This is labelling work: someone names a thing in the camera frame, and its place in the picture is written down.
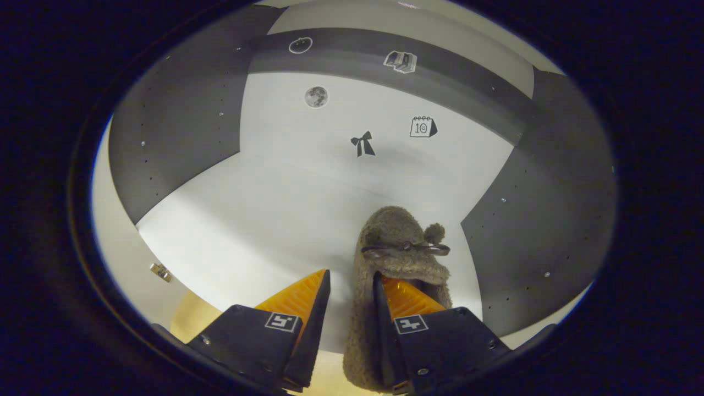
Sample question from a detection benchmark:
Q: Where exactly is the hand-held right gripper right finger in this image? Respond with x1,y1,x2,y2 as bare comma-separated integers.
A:
373,273,512,395

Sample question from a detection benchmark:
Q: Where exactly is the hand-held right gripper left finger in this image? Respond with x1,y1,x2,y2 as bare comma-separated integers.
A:
187,268,332,392

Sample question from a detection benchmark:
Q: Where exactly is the brown fuzzy shoe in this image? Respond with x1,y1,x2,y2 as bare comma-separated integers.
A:
343,206,454,392

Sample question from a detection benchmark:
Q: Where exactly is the white shoe cabinet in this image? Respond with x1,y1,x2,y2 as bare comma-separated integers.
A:
91,0,617,353

